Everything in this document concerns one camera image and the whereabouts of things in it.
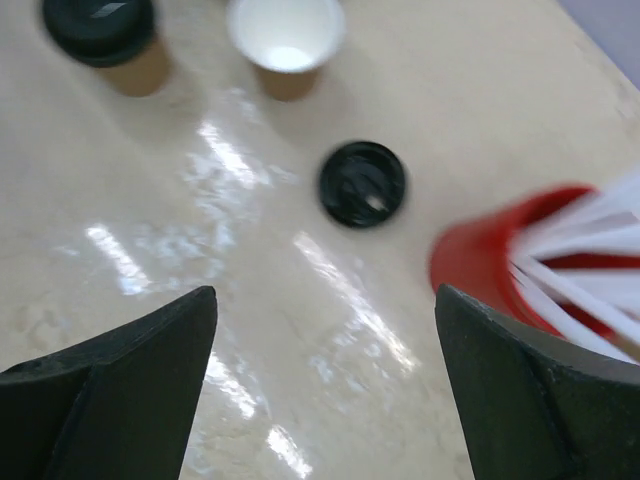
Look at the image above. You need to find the red plastic cup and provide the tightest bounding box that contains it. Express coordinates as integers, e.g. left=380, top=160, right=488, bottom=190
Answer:
left=429, top=184, right=616, bottom=346

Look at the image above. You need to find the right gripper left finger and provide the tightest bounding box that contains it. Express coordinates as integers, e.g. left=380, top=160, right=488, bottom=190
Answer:
left=1, top=286, right=217, bottom=479

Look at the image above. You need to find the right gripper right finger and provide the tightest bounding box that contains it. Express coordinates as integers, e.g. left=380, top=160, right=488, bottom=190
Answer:
left=435, top=285, right=639, bottom=480

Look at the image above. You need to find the black cup lid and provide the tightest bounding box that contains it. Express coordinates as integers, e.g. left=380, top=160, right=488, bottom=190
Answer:
left=317, top=140, right=409, bottom=230
left=41, top=0, right=156, bottom=68

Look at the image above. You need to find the brown paper cup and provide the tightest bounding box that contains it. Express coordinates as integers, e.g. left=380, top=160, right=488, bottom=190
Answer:
left=227, top=0, right=346, bottom=102
left=97, top=24, right=173, bottom=97

